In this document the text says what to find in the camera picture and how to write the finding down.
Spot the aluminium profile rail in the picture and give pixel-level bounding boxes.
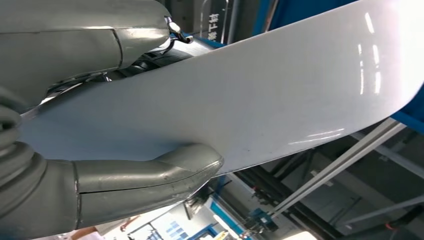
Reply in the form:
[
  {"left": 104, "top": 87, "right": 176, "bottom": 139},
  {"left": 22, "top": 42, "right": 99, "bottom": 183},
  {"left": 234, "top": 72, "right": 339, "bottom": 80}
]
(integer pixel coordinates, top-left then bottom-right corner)
[{"left": 269, "top": 117, "right": 408, "bottom": 218}]

